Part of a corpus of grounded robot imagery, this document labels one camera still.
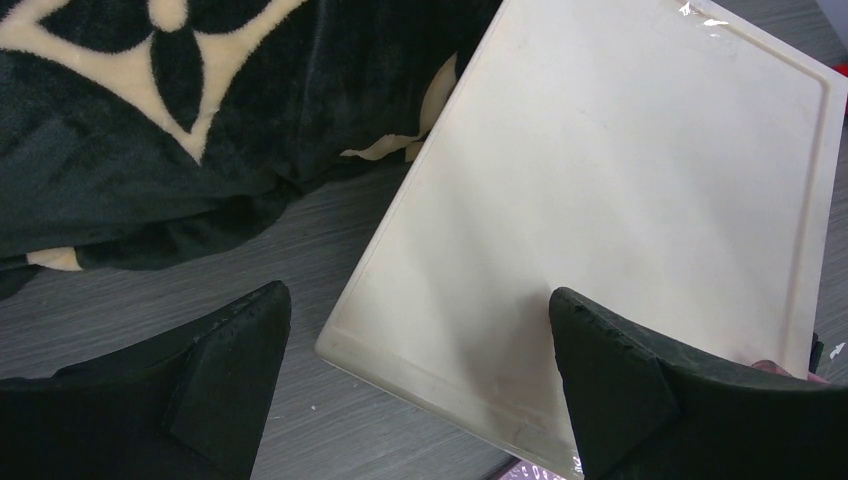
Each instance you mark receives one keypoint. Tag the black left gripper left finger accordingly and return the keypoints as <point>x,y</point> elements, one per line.
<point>189,403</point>

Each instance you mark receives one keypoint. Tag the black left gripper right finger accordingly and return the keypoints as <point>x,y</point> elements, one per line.
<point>643,405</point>

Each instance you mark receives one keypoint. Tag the white pink drawer organizer box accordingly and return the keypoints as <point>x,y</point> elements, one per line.
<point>667,159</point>

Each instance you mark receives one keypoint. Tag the holographic eyeshadow palette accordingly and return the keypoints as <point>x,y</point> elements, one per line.
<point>523,470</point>

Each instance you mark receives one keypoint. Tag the black floral plush blanket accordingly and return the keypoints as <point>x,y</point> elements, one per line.
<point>139,135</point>

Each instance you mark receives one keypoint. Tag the red cloth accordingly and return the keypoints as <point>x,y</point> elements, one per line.
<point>841,69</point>

